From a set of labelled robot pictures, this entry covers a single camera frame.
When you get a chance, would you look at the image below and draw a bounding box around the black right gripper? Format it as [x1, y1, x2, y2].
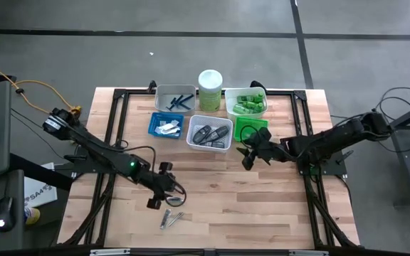
[236, 127, 295, 171]

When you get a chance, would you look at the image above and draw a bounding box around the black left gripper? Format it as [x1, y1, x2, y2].
[139, 161, 184, 210]

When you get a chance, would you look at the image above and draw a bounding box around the green perforated plastic basket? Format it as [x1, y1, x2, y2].
[233, 116, 269, 144]

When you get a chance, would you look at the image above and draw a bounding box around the white perforated plastic basket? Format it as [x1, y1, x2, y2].
[186, 114, 233, 153]

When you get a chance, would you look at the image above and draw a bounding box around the white plastic bin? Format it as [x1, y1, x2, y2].
[224, 87, 269, 120]
[154, 84, 197, 117]

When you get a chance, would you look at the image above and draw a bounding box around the green white disinfecting wipes canister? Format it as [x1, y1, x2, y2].
[197, 69, 224, 114]

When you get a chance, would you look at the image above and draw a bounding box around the blue perforated plastic basket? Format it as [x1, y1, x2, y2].
[147, 112, 185, 139]

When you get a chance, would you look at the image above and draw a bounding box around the white printed paper sheet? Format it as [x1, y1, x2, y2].
[23, 162, 58, 208]

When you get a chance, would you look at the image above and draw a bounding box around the black desk leg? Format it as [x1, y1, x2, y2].
[9, 152, 74, 191]

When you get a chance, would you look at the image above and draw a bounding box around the yellow white cup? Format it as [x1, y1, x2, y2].
[24, 206, 41, 225]

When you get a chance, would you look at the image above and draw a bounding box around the black equipment stand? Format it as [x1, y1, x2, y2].
[368, 97, 410, 207]

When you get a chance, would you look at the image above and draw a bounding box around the black computer mouse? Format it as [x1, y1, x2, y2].
[0, 196, 16, 233]

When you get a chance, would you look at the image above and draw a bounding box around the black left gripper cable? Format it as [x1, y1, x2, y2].
[114, 140, 188, 208]

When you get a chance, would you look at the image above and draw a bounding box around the silver bracket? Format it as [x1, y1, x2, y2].
[90, 248, 131, 256]
[289, 250, 329, 256]

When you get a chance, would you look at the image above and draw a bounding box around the yellow extension cable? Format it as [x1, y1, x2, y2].
[0, 58, 83, 117]

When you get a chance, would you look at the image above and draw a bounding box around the black floor cable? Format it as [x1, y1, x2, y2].
[368, 87, 410, 178]

